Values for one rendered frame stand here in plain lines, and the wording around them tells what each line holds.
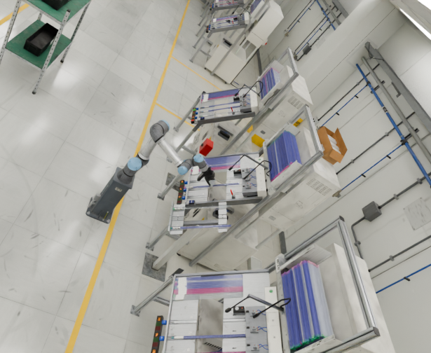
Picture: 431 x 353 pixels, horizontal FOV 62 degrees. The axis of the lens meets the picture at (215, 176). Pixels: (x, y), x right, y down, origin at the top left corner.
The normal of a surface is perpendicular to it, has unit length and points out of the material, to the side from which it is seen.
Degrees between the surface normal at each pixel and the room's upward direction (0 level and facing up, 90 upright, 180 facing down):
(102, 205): 90
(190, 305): 45
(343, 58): 90
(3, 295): 0
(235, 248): 90
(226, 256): 90
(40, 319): 0
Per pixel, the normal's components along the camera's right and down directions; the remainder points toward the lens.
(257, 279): -0.15, -0.76
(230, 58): -0.04, 0.65
